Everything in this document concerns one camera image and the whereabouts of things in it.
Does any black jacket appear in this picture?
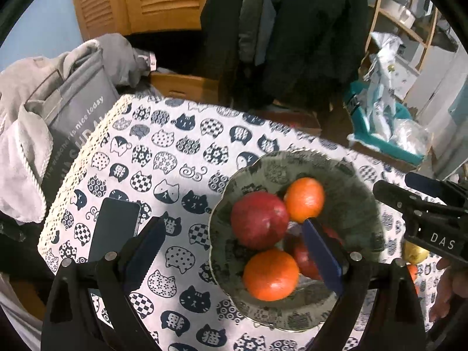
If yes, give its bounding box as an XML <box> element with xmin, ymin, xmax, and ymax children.
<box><xmin>199</xmin><ymin>0</ymin><xmax>250</xmax><ymax>81</ymax></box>

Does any cardboard box with red print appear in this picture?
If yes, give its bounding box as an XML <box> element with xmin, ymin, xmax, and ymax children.
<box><xmin>252</xmin><ymin>108</ymin><xmax>323</xmax><ymax>137</ymax></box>

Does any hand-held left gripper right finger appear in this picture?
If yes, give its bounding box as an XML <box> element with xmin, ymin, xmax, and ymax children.
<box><xmin>302</xmin><ymin>218</ymin><xmax>426</xmax><ymax>351</ymax></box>

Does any wooden louvred wardrobe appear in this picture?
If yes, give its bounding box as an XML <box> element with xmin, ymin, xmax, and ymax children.
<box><xmin>69</xmin><ymin>0</ymin><xmax>216</xmax><ymax>41</ymax></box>

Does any black hooded coat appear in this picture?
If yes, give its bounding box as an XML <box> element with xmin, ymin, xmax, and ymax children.
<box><xmin>256</xmin><ymin>0</ymin><xmax>370</xmax><ymax>98</ymax></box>

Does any light fleece blanket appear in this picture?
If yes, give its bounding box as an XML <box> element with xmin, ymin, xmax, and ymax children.
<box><xmin>0</xmin><ymin>56</ymin><xmax>56</xmax><ymax>224</ymax></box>

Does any cat-print tablecloth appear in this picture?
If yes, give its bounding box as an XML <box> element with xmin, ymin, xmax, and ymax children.
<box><xmin>37</xmin><ymin>94</ymin><xmax>454</xmax><ymax>351</ymax></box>

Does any grey clothes pile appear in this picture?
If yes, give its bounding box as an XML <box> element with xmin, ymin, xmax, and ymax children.
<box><xmin>88</xmin><ymin>33</ymin><xmax>158</xmax><ymax>89</ymax></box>

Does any large orange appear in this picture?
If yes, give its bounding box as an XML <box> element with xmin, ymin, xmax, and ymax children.
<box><xmin>283</xmin><ymin>177</ymin><xmax>326</xmax><ymax>224</ymax></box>
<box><xmin>242</xmin><ymin>247</ymin><xmax>300</xmax><ymax>302</ymax></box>

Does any grey printed tote bag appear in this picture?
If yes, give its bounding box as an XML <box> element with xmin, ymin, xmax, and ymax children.
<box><xmin>27</xmin><ymin>49</ymin><xmax>121</xmax><ymax>205</ymax></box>

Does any yellow pear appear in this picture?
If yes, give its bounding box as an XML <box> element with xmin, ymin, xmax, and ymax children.
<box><xmin>403</xmin><ymin>239</ymin><xmax>430</xmax><ymax>265</ymax></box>

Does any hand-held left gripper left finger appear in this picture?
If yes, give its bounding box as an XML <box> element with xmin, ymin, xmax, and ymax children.
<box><xmin>41</xmin><ymin>216</ymin><xmax>167</xmax><ymax>351</ymax></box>

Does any green glass bowl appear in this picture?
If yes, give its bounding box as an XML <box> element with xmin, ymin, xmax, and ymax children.
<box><xmin>208</xmin><ymin>149</ymin><xmax>386</xmax><ymax>333</ymax></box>

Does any person's right hand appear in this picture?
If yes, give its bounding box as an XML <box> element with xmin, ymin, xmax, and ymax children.
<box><xmin>429</xmin><ymin>257</ymin><xmax>468</xmax><ymax>323</ymax></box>

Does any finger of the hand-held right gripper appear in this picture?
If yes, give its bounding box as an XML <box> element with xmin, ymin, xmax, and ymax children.
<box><xmin>405</xmin><ymin>172</ymin><xmax>468</xmax><ymax>205</ymax></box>
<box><xmin>373</xmin><ymin>180</ymin><xmax>445</xmax><ymax>223</ymax></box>

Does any teal plastic crate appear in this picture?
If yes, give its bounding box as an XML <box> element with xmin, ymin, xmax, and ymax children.
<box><xmin>345</xmin><ymin>82</ymin><xmax>427</xmax><ymax>167</ymax></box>

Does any grey jacket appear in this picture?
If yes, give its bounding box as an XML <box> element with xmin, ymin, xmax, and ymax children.
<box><xmin>238</xmin><ymin>0</ymin><xmax>289</xmax><ymax>67</ymax></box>

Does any clear plastic bag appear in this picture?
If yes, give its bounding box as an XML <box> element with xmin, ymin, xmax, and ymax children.
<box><xmin>389</xmin><ymin>119</ymin><xmax>433</xmax><ymax>156</ymax></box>

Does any red apple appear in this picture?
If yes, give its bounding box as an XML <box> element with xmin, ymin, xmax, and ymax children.
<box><xmin>283</xmin><ymin>223</ymin><xmax>346</xmax><ymax>281</ymax></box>
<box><xmin>230</xmin><ymin>191</ymin><xmax>290</xmax><ymax>251</ymax></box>

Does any brown cardboard box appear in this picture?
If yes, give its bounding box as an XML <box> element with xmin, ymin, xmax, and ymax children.
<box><xmin>347</xmin><ymin>139</ymin><xmax>436</xmax><ymax>177</ymax></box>

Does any wooden shelf unit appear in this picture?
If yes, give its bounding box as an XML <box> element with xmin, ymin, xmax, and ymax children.
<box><xmin>366</xmin><ymin>0</ymin><xmax>440</xmax><ymax>78</ymax></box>

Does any dark smartphone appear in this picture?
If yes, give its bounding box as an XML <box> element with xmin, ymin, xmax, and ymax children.
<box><xmin>89</xmin><ymin>197</ymin><xmax>142</xmax><ymax>264</ymax></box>

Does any wooden drawer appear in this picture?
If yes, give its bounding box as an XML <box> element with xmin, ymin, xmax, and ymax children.
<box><xmin>150</xmin><ymin>72</ymin><xmax>221</xmax><ymax>105</ymax></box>

